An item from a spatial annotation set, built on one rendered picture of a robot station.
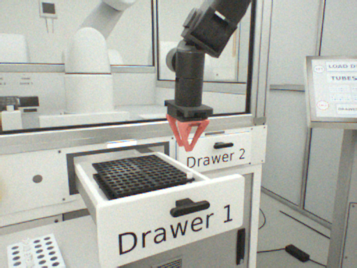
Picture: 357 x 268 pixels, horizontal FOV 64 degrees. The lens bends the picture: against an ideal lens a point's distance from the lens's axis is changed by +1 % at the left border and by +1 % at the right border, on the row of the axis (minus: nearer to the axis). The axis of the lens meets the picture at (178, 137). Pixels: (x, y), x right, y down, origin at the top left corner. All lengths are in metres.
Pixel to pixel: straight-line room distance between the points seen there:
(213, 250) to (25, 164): 0.71
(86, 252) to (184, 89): 0.39
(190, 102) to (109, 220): 0.26
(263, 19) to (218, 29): 0.50
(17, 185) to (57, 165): 0.10
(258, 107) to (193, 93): 0.52
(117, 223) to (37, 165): 0.35
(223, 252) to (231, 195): 0.61
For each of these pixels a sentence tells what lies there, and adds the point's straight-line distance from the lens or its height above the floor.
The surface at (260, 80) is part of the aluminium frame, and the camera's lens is 1.04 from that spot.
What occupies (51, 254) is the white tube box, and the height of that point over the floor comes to 0.79.
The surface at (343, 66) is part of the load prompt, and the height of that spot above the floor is 1.15.
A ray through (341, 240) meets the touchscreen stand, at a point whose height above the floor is 0.44.
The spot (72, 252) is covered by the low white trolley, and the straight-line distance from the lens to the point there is 0.68.
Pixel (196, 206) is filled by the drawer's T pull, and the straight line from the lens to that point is 0.49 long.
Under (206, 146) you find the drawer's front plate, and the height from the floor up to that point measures 0.90.
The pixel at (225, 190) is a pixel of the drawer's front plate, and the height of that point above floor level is 0.91.
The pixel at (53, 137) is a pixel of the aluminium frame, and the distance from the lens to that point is 0.76.
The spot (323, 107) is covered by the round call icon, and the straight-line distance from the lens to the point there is 1.17.
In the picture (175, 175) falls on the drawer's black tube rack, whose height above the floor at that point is 0.90.
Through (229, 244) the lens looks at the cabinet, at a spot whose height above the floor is 0.49.
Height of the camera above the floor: 1.13
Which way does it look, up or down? 12 degrees down
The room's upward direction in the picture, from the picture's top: straight up
